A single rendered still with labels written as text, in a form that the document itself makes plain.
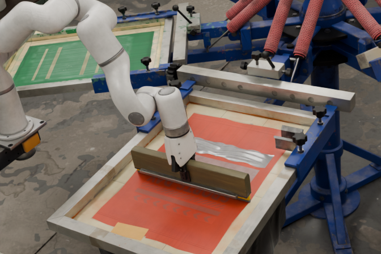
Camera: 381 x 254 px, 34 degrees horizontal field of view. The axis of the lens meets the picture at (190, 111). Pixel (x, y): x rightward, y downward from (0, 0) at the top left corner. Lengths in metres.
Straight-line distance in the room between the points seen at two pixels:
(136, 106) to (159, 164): 0.28
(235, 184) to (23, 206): 2.04
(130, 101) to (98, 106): 2.66
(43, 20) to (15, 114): 0.41
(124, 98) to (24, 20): 0.34
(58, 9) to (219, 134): 0.74
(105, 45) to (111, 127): 2.41
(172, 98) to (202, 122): 0.50
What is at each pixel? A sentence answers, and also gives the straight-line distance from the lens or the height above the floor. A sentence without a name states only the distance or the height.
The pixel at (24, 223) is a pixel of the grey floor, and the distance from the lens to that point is 3.57.
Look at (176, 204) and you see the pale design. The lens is 1.91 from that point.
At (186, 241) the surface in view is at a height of 0.95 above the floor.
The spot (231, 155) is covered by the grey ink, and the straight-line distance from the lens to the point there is 2.05.
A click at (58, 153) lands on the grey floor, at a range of 4.02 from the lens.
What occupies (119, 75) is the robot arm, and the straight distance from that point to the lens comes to 1.74.
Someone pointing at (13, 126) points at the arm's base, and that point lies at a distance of 2.05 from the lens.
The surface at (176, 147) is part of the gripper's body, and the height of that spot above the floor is 1.14.
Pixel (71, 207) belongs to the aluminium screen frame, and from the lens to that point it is 1.95.
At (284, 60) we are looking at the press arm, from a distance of 2.39.
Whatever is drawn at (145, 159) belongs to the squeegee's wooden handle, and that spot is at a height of 1.03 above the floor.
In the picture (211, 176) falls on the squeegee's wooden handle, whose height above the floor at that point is 1.03.
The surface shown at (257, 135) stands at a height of 0.95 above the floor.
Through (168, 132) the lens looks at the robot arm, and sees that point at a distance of 1.82.
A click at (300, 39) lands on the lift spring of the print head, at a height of 1.09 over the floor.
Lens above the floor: 2.18
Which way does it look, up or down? 32 degrees down
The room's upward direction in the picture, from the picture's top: 10 degrees counter-clockwise
